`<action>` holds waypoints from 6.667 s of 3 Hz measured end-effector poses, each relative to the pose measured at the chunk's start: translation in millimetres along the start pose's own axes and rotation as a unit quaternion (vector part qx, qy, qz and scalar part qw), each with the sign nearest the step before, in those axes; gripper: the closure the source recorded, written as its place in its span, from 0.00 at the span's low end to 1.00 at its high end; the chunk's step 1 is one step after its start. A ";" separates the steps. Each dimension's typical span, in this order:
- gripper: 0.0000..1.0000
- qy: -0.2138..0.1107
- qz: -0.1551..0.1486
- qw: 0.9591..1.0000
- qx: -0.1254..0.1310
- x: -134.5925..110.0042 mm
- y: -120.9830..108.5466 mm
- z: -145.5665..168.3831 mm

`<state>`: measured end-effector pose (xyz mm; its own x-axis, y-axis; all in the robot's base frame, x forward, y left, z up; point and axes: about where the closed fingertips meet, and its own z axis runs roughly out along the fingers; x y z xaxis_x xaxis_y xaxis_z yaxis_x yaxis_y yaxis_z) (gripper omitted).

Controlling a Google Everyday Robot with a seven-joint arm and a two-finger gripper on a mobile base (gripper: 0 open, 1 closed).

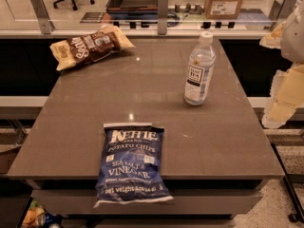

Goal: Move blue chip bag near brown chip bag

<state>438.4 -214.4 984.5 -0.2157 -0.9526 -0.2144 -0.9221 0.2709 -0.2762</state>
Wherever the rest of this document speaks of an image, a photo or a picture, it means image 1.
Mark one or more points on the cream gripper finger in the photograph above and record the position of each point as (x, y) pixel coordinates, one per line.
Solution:
(272, 40)
(286, 96)

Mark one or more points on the blue Kettle chip bag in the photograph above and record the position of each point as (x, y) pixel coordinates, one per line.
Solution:
(130, 164)

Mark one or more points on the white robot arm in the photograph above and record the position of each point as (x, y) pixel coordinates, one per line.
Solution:
(292, 40)

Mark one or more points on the brown chip bag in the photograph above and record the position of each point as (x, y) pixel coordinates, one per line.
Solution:
(89, 48)

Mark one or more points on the cardboard box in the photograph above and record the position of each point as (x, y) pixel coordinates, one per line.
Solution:
(222, 9)

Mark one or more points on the clear tea water bottle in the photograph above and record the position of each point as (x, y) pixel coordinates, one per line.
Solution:
(200, 69)

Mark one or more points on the dark tray on floor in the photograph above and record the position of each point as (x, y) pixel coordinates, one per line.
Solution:
(133, 0)

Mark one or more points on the grey table drawer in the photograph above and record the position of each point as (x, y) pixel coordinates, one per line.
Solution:
(184, 202)

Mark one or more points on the right metal glass post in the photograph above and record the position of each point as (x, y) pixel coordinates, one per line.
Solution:
(280, 11)

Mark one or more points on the metal glass post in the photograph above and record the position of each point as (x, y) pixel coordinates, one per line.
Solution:
(41, 12)
(162, 16)
(280, 11)

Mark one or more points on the middle metal glass post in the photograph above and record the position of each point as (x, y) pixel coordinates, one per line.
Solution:
(162, 16)

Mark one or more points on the left metal glass post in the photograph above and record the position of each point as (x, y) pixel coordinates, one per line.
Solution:
(41, 12)

